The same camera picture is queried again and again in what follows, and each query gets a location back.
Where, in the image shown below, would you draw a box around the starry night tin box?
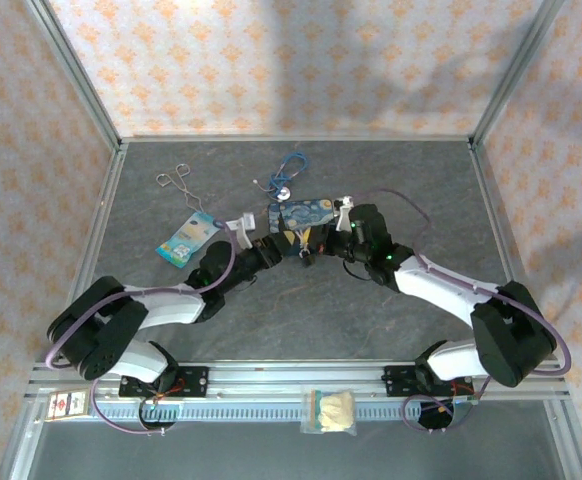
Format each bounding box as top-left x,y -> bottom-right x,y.
267,198 -> 338,241

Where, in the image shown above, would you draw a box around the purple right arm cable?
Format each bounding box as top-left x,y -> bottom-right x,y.
348,187 -> 573,435

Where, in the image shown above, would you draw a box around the aluminium mounting rail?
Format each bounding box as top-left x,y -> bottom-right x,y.
27,363 -> 571,402

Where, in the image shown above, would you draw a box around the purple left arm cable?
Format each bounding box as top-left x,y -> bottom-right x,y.
44,219 -> 240,435

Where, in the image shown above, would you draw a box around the aluminium frame back rail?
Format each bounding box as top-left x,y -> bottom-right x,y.
119,133 -> 475,147

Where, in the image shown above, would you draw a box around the metal wire tongs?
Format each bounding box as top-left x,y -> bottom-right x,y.
155,163 -> 205,214

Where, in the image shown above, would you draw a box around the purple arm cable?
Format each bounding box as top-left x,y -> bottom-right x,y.
348,187 -> 573,435
44,219 -> 240,435

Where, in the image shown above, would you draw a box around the clear plastic bag with contents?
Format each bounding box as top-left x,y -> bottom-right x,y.
300,388 -> 359,437

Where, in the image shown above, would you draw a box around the aluminium frame side rail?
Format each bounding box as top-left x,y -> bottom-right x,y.
467,140 -> 582,480
0,142 -> 128,480

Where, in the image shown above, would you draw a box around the blue stethoscope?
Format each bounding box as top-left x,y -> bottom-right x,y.
252,152 -> 310,203

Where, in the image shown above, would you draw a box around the red white warning label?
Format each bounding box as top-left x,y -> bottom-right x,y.
47,390 -> 91,417

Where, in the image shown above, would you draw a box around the blue snack packet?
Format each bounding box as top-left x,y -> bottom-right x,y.
154,211 -> 225,270

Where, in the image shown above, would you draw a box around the aluminium frame post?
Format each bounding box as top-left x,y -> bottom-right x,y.
24,0 -> 123,152
469,0 -> 568,149

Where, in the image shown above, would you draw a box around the grey slotted cable duct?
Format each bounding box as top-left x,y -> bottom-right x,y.
92,399 -> 473,422

